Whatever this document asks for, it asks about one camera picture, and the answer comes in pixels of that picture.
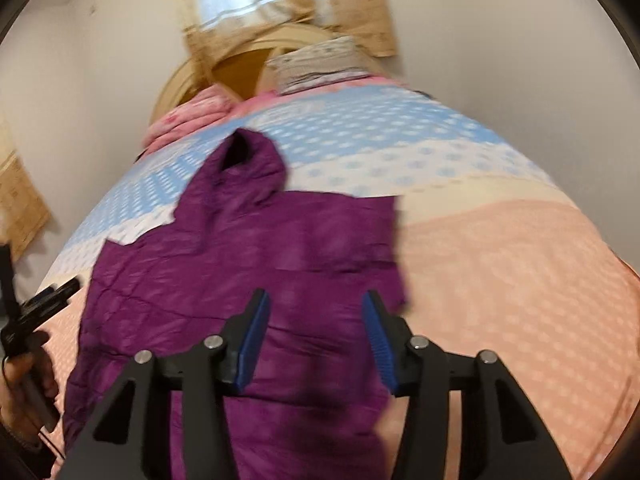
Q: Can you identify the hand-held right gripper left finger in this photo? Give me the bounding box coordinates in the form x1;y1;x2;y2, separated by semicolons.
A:
60;287;273;480

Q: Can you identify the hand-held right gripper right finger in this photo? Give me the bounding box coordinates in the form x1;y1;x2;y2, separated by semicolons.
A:
361;290;573;480

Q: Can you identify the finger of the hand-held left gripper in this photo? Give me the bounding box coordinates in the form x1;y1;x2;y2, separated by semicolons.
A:
20;277;81;320

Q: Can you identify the purple puffer jacket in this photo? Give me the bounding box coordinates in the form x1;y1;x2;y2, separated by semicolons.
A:
62;127;411;480

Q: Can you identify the person's left forearm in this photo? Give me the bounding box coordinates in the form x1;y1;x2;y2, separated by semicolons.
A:
0;420;56;480

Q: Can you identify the person's left hand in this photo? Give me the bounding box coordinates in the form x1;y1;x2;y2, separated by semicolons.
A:
0;350;61;441

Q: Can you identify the polka dot bedspread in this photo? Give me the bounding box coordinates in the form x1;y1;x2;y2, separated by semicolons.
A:
37;80;640;480

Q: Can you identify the pink folded blanket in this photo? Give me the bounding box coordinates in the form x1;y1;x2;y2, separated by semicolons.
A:
142;84;238;153

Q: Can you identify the pink bed sheet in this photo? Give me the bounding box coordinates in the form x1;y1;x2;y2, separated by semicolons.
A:
227;74;406;116

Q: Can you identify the cream wooden headboard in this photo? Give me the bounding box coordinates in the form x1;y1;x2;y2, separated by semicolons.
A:
150;25;341;126

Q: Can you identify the striped pillow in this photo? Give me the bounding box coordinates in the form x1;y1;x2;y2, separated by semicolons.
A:
265;36;373;96

